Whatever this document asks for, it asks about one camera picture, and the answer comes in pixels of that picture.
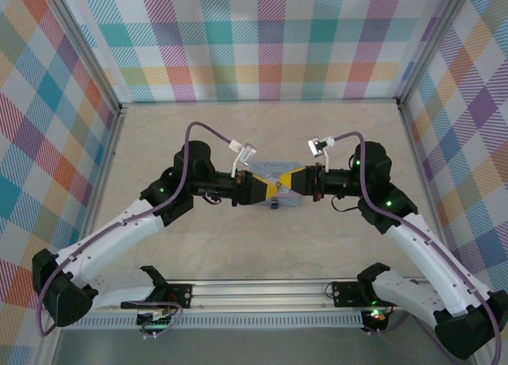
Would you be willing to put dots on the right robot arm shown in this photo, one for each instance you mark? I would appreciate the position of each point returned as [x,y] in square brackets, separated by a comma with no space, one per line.
[420,242]

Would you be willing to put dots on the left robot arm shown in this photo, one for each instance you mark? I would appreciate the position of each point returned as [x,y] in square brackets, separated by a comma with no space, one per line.
[119,230]

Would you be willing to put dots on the grey metal plate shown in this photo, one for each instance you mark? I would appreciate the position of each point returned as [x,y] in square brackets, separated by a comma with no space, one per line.
[258,347]

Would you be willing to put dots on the right controller board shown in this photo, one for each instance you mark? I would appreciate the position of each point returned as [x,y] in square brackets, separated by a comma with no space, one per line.
[375,319]

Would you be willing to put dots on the controller board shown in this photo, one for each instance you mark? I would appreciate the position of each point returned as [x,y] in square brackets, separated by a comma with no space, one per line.
[375,319]
[152,321]

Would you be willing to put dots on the left controller board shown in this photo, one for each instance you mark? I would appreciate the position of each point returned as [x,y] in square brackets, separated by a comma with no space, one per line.
[152,321]

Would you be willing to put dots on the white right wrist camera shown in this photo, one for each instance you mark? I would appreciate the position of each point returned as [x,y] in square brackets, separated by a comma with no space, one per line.
[317,146]

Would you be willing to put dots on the aluminium side rail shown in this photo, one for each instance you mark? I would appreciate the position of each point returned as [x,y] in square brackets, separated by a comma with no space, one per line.
[102,174]
[416,158]

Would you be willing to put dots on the aluminium back rail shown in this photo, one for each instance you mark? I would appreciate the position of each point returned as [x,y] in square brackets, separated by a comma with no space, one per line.
[258,101]

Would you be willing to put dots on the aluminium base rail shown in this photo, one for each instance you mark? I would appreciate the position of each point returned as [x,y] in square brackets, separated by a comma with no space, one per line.
[258,293]

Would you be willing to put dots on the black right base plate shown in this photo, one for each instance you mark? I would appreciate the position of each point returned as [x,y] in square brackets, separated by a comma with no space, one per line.
[345,293]

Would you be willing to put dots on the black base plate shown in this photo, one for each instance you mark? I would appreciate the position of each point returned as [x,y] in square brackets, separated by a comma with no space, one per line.
[345,293]
[178,295]

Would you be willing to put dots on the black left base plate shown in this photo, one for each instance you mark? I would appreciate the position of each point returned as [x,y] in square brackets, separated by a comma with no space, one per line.
[178,295]

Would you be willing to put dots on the aluminium frame post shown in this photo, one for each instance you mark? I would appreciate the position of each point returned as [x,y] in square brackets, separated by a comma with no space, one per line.
[429,43]
[85,43]

